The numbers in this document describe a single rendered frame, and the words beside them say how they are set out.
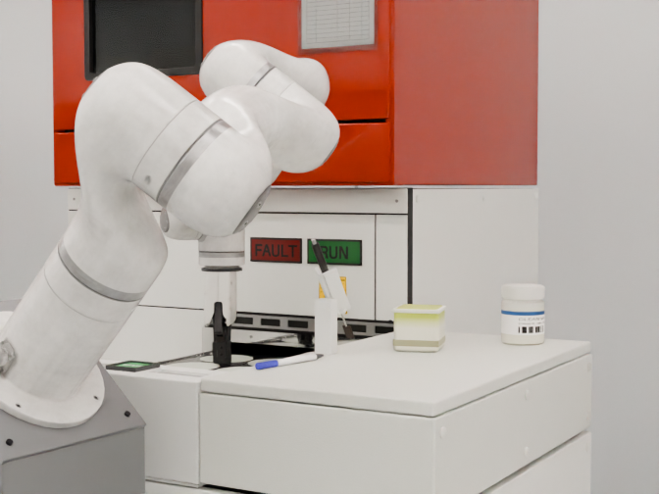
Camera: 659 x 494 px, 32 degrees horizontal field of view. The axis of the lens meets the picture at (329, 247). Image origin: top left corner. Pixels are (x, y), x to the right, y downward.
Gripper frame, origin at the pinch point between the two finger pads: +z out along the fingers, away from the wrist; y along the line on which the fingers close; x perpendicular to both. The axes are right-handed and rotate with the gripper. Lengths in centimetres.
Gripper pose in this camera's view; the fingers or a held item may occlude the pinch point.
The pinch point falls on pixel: (222, 352)
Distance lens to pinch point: 210.0
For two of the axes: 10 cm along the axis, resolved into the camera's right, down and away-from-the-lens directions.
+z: 0.0, 10.0, 0.5
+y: -0.5, 0.5, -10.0
